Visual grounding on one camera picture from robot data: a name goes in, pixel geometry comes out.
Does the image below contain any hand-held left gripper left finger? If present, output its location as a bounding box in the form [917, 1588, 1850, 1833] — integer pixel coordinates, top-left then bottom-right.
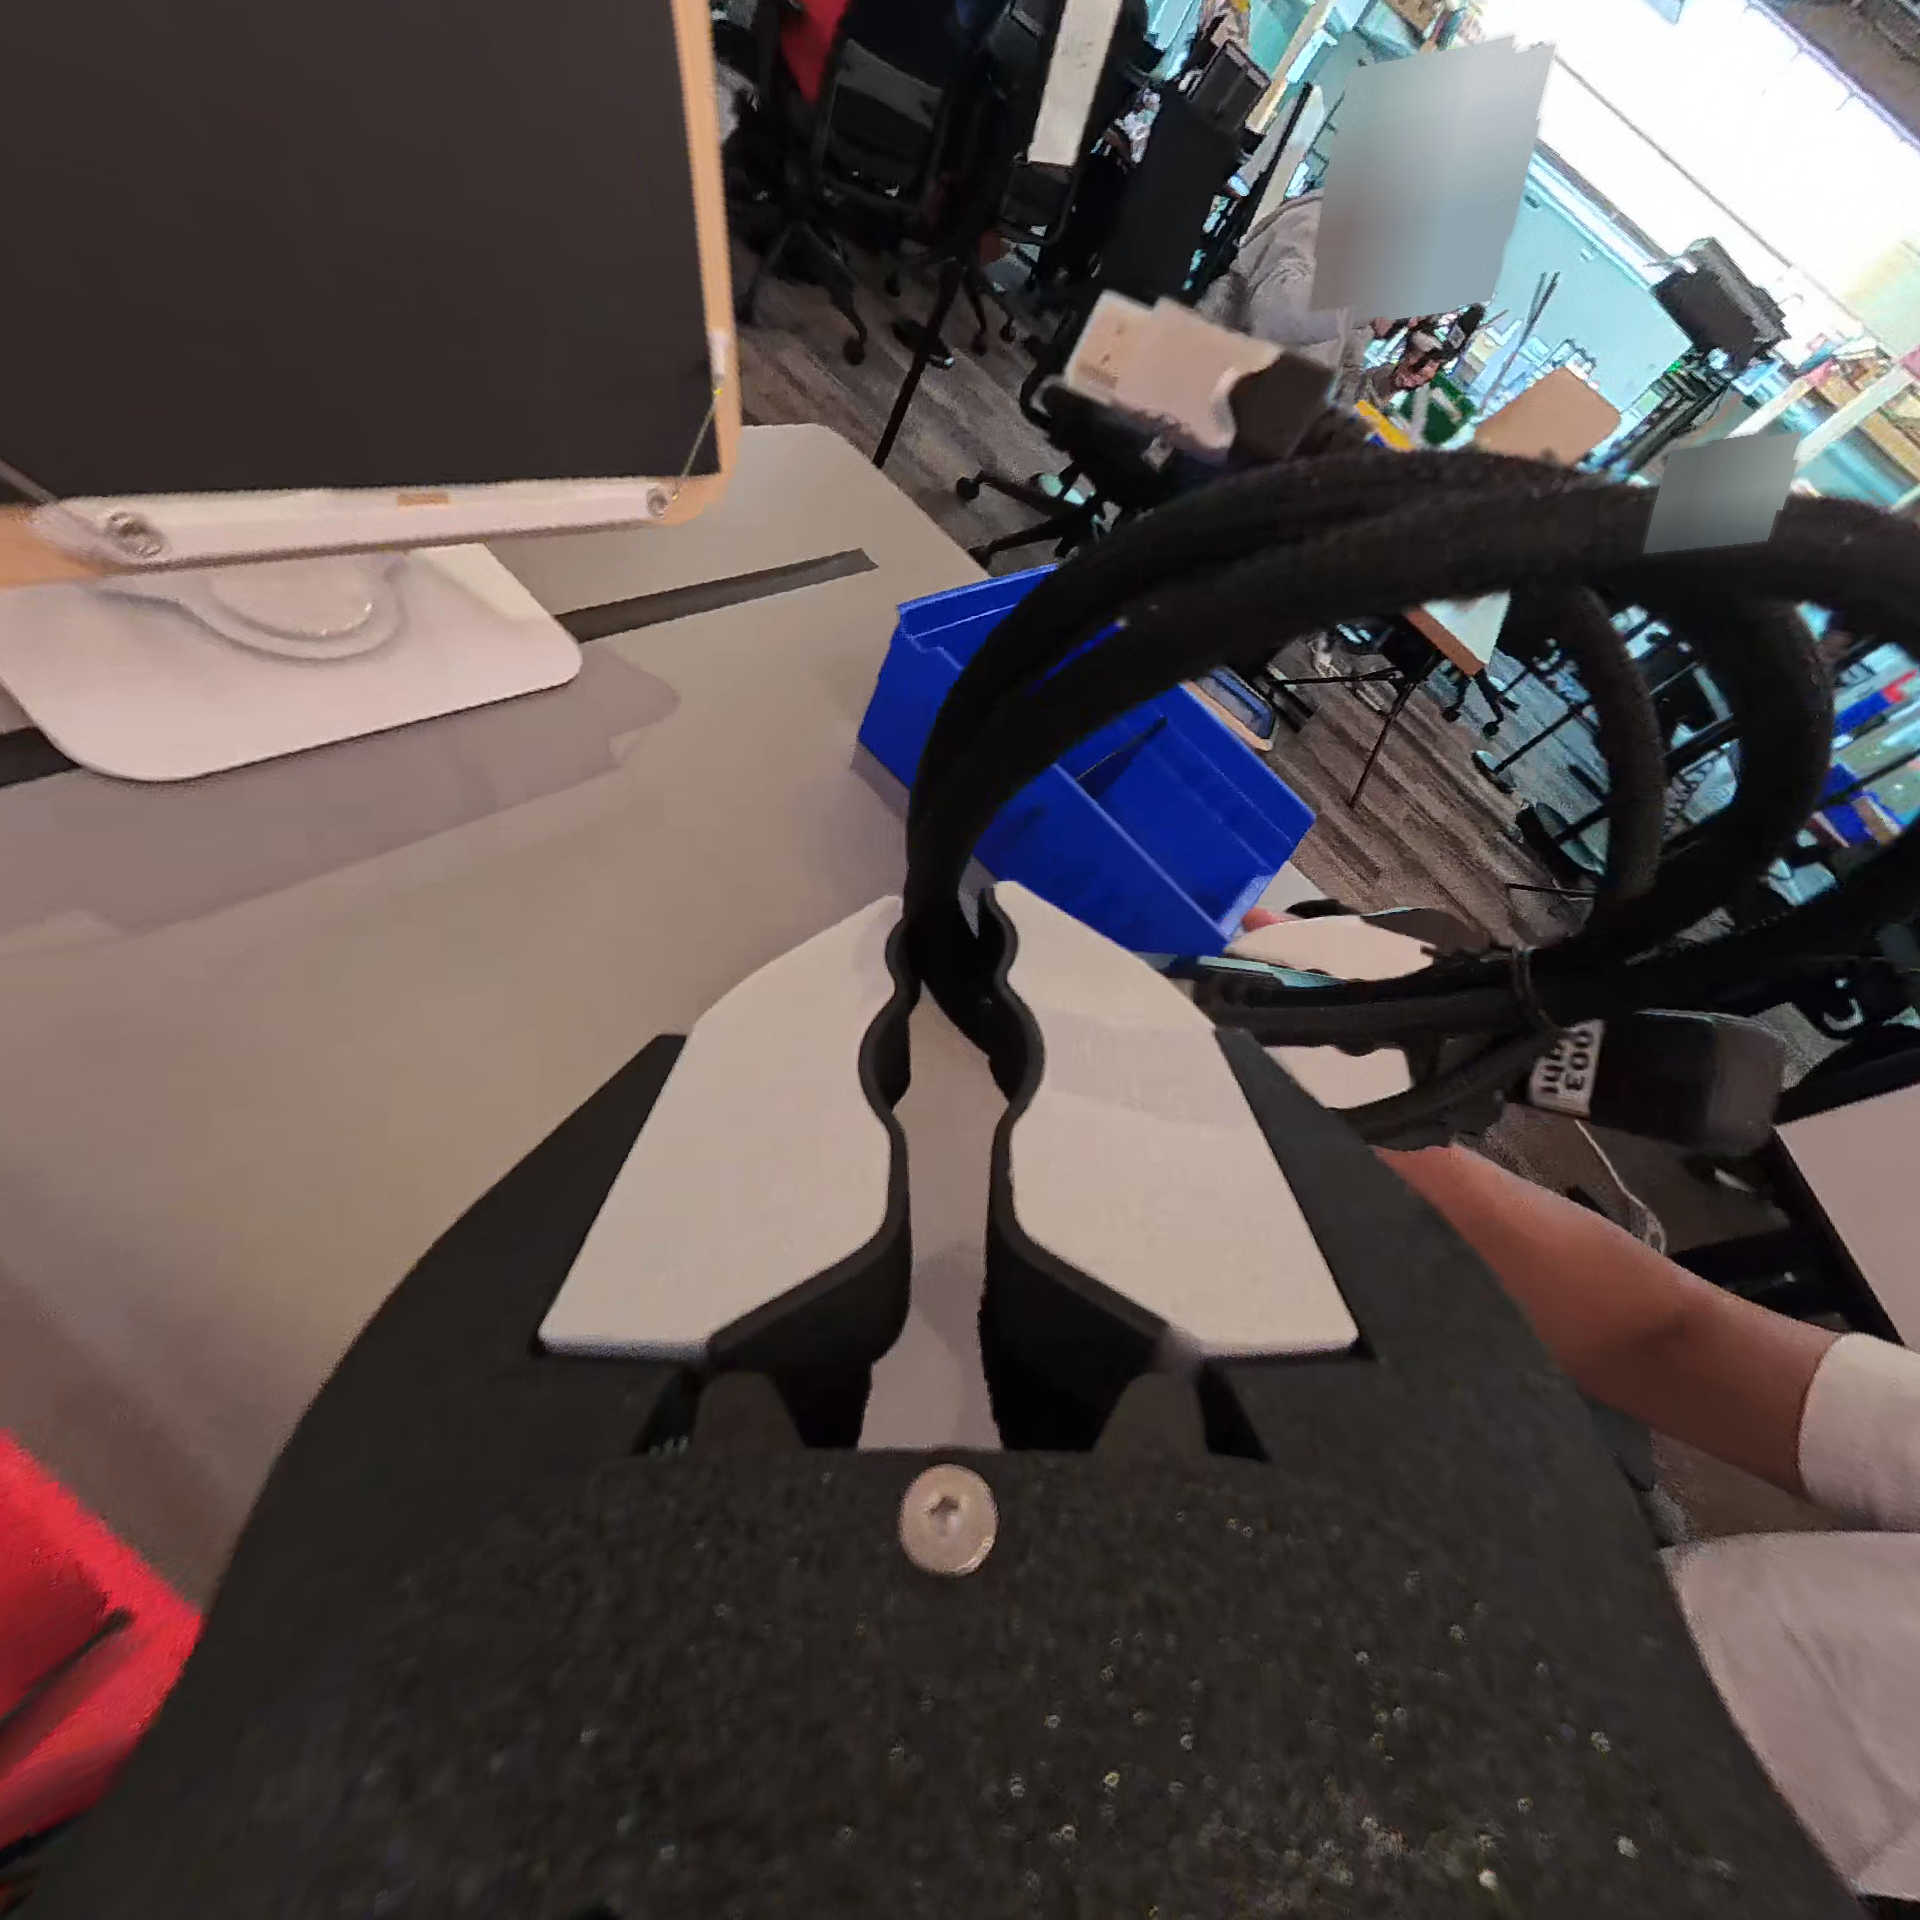
[536, 897, 915, 1362]

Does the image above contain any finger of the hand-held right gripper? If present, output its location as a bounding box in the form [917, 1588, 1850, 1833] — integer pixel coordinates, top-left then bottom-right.
[1229, 909, 1452, 987]
[1275, 1042, 1420, 1115]

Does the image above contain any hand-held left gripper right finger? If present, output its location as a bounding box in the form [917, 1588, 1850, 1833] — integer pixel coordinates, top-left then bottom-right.
[979, 881, 1362, 1362]

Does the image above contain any blue plastic bin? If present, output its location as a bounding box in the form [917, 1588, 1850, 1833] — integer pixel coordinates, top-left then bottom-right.
[858, 566, 1316, 958]

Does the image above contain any black grey adapter hub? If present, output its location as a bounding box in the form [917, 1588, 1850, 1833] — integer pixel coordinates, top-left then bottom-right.
[901, 292, 1920, 1163]

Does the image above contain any red plastic bin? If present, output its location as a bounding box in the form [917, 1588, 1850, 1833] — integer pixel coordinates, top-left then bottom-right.
[0, 1430, 204, 1849]

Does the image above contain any person's right forearm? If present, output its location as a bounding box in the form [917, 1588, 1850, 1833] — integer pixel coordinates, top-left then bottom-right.
[1375, 1147, 1920, 1532]

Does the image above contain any black divider of blue bin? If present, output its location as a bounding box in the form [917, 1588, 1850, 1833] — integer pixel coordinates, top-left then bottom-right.
[1055, 718, 1172, 798]

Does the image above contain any wood-framed dark board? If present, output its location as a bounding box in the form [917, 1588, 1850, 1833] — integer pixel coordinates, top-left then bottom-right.
[0, 0, 740, 589]

